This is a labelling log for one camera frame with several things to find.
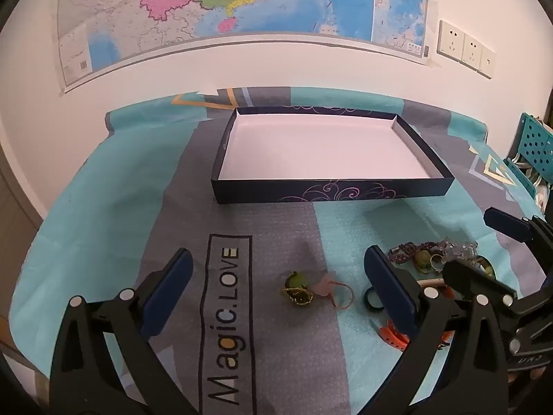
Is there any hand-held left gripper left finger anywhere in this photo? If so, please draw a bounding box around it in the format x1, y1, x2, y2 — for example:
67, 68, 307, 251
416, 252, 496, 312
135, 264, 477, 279
48, 248, 204, 415

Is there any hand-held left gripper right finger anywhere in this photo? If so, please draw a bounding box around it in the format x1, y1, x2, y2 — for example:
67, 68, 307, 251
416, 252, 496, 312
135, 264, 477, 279
364, 246, 513, 415

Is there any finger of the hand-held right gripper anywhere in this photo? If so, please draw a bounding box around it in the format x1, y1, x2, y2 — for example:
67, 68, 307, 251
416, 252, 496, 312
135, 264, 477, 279
483, 207, 553, 269
441, 259, 519, 308

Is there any black ring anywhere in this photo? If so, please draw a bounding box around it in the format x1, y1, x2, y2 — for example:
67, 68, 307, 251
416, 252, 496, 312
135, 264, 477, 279
362, 287, 386, 312

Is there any clear crystal bead bracelet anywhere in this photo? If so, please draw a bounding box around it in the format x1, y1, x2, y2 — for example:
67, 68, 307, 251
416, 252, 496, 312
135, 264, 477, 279
432, 237, 480, 262

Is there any purple beaded bracelet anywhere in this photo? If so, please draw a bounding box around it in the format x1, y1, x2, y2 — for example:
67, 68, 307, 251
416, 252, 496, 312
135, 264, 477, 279
388, 242, 437, 264

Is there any orange smart watch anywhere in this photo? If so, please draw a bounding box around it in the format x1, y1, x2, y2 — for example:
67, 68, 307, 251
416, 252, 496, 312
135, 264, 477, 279
375, 317, 454, 352

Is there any pink stone pendant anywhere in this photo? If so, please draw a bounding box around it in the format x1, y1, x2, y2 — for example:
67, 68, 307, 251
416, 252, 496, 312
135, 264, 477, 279
312, 272, 356, 310

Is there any green bead dark loop charm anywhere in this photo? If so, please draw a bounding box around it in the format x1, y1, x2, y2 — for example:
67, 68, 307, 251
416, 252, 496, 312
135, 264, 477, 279
280, 270, 314, 308

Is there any navy cardboard box tray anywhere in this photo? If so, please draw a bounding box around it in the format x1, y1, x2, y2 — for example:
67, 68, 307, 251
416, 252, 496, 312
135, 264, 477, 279
210, 106, 455, 205

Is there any person's right hand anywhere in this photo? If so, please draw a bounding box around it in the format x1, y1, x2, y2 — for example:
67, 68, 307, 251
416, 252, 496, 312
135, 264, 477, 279
507, 365, 549, 384

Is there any teal perforated plastic chair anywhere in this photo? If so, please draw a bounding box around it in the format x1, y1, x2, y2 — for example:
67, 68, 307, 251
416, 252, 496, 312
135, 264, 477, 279
503, 112, 553, 195

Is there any teal grey printed tablecloth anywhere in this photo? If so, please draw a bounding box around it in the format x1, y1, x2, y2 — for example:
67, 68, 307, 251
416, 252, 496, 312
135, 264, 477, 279
9, 86, 547, 415

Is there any grey-brown door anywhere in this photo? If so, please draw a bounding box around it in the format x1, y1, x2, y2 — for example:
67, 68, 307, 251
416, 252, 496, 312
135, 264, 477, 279
0, 145, 47, 264

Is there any white wall switch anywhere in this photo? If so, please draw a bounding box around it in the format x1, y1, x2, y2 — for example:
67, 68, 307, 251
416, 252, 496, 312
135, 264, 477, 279
479, 45, 496, 79

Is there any white wall socket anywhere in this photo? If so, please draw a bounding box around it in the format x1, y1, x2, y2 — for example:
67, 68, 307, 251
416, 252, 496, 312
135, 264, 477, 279
461, 32, 485, 66
436, 20, 465, 58

